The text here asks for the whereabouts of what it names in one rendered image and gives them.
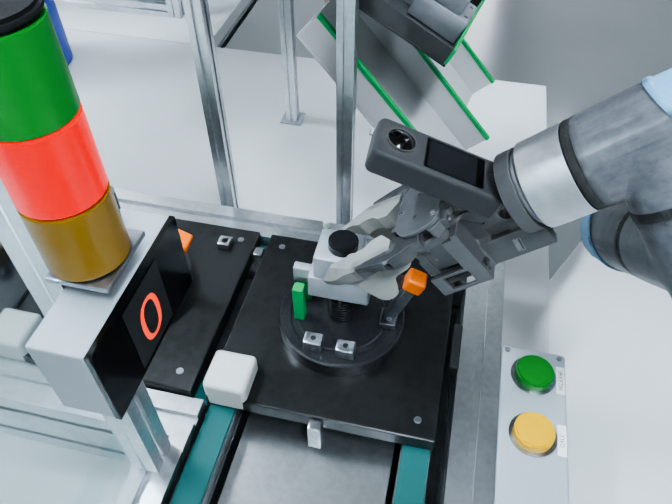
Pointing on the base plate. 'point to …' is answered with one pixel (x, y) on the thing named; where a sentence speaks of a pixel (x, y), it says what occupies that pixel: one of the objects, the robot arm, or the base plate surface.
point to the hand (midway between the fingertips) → (336, 252)
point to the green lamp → (34, 82)
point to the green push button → (534, 373)
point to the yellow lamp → (82, 241)
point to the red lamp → (54, 172)
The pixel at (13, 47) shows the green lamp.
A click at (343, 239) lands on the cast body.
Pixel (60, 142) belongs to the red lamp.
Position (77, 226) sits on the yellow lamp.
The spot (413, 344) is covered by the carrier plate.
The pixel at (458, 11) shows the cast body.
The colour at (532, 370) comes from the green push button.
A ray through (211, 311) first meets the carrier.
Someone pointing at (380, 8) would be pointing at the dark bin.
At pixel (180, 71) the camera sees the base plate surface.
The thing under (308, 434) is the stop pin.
